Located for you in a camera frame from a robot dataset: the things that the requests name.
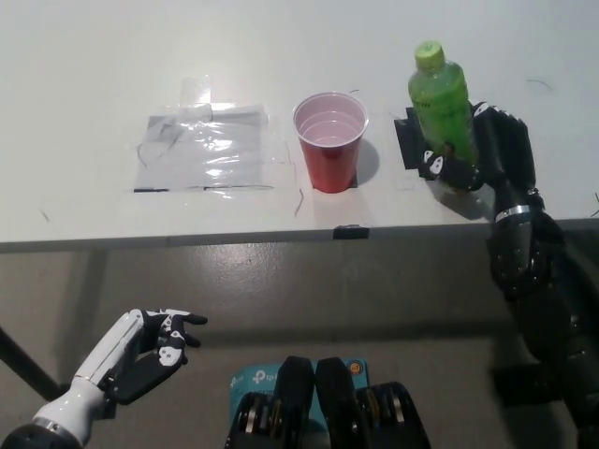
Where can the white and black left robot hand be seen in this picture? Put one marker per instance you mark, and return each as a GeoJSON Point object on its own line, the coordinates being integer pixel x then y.
{"type": "Point", "coordinates": [107, 351]}

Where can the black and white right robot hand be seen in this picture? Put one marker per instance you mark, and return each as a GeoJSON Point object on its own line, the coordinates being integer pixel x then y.
{"type": "Point", "coordinates": [507, 154]}

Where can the green tea plastic bottle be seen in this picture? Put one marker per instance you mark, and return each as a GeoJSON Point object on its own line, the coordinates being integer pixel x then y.
{"type": "Point", "coordinates": [440, 107]}

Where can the red plastic cup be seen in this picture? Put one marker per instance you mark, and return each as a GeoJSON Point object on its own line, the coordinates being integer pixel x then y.
{"type": "Point", "coordinates": [330, 163]}

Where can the black table leg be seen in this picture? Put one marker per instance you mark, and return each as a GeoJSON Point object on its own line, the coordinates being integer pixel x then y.
{"type": "Point", "coordinates": [28, 362]}

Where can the large black tape patch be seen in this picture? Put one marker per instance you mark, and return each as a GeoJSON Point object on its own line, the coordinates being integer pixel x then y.
{"type": "Point", "coordinates": [409, 145]}

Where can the teal router box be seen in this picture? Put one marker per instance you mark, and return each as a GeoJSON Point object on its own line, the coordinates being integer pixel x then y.
{"type": "Point", "coordinates": [252, 381]}

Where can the small black tape on table edge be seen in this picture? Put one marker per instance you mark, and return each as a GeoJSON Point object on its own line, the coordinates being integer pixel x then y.
{"type": "Point", "coordinates": [352, 232]}

